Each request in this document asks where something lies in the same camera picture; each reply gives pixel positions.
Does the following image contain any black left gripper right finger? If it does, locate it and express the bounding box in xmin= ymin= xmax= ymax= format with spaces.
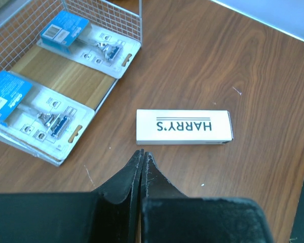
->
xmin=141 ymin=152 xmax=274 ymax=242

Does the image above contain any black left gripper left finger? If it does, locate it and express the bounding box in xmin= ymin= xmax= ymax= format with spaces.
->
xmin=0 ymin=150 xmax=144 ymax=242

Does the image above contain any white Harry's box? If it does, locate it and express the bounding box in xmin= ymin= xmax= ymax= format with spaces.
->
xmin=136 ymin=109 xmax=234 ymax=145

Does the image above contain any blue razor blister pack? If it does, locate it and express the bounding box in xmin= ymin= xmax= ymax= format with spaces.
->
xmin=0 ymin=71 xmax=95 ymax=167
xmin=37 ymin=11 xmax=141 ymax=79

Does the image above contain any white wire wooden shelf rack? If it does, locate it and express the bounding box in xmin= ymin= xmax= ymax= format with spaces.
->
xmin=0 ymin=0 xmax=142 ymax=110

